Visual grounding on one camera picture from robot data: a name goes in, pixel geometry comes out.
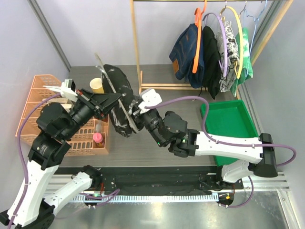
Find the blue denim jeans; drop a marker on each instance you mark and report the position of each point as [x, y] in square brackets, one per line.
[182, 56]

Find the blue wire hanger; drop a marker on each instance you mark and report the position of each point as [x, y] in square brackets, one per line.
[255, 19]

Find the orange plastic hanger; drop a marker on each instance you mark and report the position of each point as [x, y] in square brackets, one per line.
[198, 22]

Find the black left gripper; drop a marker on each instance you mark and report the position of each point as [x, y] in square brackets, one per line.
[100, 103]

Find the green plastic tray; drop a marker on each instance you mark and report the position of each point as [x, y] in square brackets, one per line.
[231, 119]

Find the white black printed garment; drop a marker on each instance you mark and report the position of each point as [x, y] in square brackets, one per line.
[232, 56]

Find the papers in organizer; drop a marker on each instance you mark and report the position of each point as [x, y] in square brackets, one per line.
[64, 100]

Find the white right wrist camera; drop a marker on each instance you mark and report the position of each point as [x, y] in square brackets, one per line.
[149, 98]

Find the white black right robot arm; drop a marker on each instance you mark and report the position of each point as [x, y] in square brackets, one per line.
[253, 157]

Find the orange compartment basket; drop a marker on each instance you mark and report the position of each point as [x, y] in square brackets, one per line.
[91, 139]

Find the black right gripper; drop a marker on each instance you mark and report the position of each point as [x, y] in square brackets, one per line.
[137, 112]

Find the pink capped bottle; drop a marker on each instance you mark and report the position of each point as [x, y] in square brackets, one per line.
[98, 140]

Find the wooden clothes rack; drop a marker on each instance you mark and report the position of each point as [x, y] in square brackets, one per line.
[227, 13]

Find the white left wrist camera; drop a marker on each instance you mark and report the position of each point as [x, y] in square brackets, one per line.
[68, 90]

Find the clear acrylic hanger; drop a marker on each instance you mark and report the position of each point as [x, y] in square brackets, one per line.
[114, 93]

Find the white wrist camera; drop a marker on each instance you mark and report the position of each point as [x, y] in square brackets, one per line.
[149, 98]
[68, 90]

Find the yellow mug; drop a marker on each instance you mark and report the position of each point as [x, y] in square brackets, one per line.
[96, 85]

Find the black hanging garment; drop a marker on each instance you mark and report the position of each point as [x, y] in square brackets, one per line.
[211, 57]

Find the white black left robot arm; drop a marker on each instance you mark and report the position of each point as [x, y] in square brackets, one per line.
[31, 209]

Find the green hanging garment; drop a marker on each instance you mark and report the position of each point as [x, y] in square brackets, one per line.
[247, 70]

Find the purple plastic hanger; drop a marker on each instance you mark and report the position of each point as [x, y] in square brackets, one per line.
[224, 63]

